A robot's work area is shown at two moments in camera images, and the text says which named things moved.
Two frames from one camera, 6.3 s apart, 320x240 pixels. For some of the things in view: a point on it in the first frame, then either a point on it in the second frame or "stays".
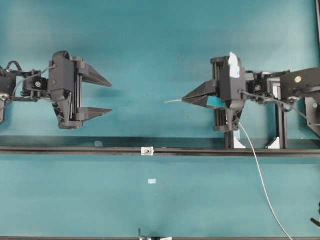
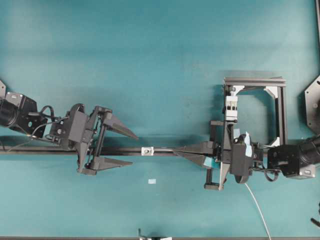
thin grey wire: [261, 169] → [172, 149]
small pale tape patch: [152, 181] stays
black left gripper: [64, 90] → [84, 134]
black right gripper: [233, 90] → [230, 153]
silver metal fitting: [147, 151] stays
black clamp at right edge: [315, 221] stays
